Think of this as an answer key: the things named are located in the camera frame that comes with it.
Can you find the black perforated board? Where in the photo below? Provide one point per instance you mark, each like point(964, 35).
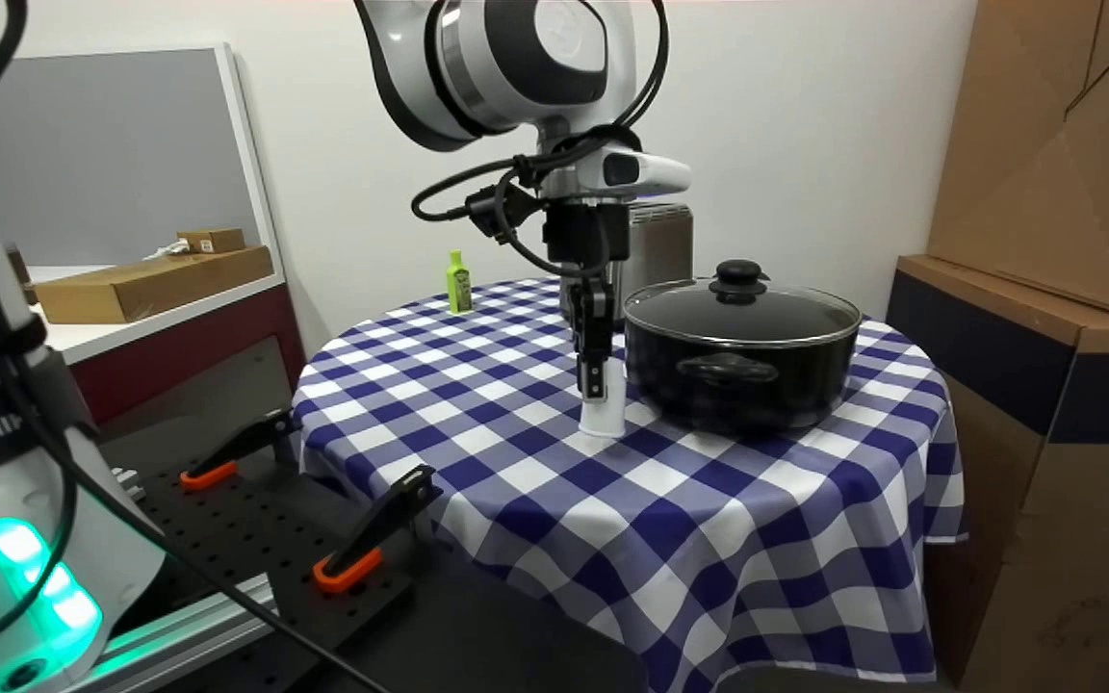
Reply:
point(278, 533)

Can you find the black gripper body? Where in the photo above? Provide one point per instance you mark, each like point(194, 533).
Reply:
point(586, 241)

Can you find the white plastic cup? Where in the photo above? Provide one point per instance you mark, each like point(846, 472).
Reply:
point(606, 410)

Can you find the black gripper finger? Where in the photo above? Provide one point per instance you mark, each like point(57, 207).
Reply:
point(600, 336)
point(574, 336)

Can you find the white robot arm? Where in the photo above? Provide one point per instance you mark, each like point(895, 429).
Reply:
point(578, 74)

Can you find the red white side cabinet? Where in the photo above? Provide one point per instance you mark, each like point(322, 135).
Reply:
point(125, 368)

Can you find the orange black clamp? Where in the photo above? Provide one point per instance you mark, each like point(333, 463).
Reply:
point(267, 432)
point(365, 554)

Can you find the white robot base green light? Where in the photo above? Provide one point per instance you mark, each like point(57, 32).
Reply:
point(66, 563)

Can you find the black pot with glass lid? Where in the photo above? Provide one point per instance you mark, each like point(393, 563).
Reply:
point(740, 355)

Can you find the rear orange black clamp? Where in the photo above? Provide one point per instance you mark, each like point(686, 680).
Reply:
point(267, 432)

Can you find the small green bottle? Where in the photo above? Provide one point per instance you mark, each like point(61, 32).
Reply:
point(457, 280)

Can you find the blue white checkered tablecloth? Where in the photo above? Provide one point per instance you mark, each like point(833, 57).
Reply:
point(693, 554)

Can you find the front orange black clamp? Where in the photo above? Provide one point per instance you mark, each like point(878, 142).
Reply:
point(365, 554)

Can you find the brown cardboard cabinet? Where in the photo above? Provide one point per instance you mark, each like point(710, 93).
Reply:
point(1010, 297)

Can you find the grey whiteboard panel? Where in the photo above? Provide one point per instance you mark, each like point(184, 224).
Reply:
point(113, 157)

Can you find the wooden box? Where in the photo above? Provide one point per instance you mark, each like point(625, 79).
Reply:
point(192, 269)

